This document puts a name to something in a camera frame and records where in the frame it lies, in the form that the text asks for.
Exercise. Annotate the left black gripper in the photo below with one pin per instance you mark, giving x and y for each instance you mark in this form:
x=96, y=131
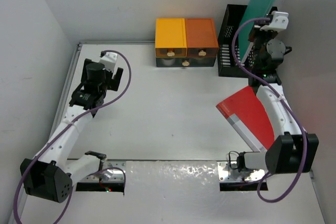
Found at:
x=113, y=78

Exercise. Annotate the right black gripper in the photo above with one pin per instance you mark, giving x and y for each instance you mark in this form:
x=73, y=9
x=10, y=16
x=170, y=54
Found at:
x=263, y=32

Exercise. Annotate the green clip file folder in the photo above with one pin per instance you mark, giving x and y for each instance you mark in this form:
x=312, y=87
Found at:
x=255, y=9

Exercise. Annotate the red clip file folder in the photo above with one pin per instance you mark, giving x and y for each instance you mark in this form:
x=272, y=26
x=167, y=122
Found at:
x=246, y=114

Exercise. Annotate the transparent grey drawer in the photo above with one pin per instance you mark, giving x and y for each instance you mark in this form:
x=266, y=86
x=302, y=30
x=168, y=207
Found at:
x=169, y=62
x=201, y=61

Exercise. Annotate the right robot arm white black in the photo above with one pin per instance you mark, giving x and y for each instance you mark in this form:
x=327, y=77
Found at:
x=284, y=145

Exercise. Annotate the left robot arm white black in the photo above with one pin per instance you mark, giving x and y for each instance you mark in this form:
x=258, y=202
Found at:
x=51, y=177

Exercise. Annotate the black mesh file rack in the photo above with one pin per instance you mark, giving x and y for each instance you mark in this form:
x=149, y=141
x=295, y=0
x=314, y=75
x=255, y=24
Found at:
x=227, y=66

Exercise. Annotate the orange drawer box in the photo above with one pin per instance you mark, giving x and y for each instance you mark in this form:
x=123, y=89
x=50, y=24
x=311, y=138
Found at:
x=201, y=37

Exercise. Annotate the yellow drawer box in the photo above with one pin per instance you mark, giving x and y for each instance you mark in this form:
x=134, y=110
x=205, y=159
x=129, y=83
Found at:
x=170, y=38

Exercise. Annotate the white foam front board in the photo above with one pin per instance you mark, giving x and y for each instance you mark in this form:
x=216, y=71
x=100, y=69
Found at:
x=176, y=192

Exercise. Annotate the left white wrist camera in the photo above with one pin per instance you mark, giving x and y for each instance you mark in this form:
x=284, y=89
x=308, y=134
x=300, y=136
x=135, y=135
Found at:
x=109, y=60

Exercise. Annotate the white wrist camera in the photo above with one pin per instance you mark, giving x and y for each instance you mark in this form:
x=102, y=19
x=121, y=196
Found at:
x=109, y=60
x=278, y=23

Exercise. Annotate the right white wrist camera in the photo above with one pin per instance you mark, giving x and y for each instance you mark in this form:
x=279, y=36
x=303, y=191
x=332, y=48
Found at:
x=278, y=23

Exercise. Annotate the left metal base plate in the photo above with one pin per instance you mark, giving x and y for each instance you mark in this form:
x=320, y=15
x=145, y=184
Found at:
x=114, y=171

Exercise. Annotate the metal base plate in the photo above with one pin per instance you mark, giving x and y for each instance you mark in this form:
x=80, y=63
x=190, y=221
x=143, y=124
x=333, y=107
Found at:
x=114, y=171
x=228, y=173

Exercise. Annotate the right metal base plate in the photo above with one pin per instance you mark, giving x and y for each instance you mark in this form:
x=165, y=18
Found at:
x=228, y=173

